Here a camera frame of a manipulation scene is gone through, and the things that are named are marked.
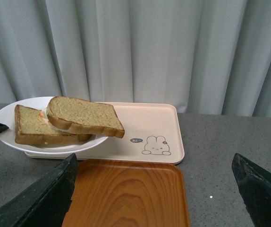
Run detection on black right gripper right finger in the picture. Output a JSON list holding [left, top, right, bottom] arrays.
[[231, 153, 271, 227]]

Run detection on grey curtain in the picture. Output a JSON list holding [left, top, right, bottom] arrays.
[[0, 0, 271, 117]]

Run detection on white round plate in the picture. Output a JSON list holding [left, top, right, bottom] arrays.
[[0, 96, 107, 156]]

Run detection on beige rabbit tray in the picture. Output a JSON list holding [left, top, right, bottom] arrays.
[[24, 102, 186, 166]]

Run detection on fried egg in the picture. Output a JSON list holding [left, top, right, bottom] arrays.
[[38, 108, 72, 133]]

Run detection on brown wooden tray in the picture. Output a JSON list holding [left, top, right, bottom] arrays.
[[63, 159, 190, 227]]

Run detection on bread slice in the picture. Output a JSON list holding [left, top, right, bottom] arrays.
[[46, 96, 125, 138], [15, 105, 91, 146]]

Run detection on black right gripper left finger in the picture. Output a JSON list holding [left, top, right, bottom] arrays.
[[0, 154, 78, 227]]

